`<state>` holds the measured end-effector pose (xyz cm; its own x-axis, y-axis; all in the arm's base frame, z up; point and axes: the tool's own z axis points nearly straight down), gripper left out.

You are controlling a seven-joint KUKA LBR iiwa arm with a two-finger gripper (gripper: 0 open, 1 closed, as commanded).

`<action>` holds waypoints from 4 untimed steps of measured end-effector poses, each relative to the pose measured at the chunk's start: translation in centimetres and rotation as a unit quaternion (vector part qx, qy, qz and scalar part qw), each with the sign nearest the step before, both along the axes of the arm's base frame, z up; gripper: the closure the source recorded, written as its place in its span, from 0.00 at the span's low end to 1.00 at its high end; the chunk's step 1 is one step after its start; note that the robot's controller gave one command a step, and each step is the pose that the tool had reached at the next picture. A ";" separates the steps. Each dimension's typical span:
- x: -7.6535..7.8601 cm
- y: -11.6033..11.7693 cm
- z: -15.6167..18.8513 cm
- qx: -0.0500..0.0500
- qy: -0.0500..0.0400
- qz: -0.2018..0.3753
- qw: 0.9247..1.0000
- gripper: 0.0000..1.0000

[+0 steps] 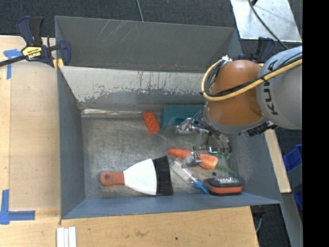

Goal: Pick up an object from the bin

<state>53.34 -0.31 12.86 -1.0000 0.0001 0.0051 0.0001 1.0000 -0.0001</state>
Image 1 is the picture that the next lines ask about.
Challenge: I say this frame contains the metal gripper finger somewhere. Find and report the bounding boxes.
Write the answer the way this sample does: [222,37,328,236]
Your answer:
[181,150,204,168]
[175,118,206,136]

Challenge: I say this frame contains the orange toy carrot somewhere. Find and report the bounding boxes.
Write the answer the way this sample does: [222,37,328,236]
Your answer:
[167,148,236,176]

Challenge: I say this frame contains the clear tube with blue tip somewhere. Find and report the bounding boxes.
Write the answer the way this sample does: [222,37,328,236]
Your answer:
[169,157,209,195]

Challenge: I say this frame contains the teal box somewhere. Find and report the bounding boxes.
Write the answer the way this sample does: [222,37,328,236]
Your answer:
[160,104,205,132]

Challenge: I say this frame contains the orange toy brick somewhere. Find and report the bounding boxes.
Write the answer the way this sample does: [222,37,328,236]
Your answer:
[142,110,161,136]

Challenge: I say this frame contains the orange and black work light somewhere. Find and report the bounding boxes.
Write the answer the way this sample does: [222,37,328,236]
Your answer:
[204,177,243,197]

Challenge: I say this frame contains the orange white black brush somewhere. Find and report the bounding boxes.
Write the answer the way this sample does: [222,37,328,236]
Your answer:
[99,155,174,197]

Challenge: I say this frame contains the grey metal bin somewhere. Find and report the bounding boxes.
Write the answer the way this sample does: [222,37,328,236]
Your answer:
[54,15,284,220]

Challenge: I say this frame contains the pale wood board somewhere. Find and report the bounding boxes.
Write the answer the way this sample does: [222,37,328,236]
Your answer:
[9,60,62,212]

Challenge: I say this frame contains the black cylinder on white bracket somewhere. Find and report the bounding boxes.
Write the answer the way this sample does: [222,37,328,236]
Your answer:
[246,121,277,137]

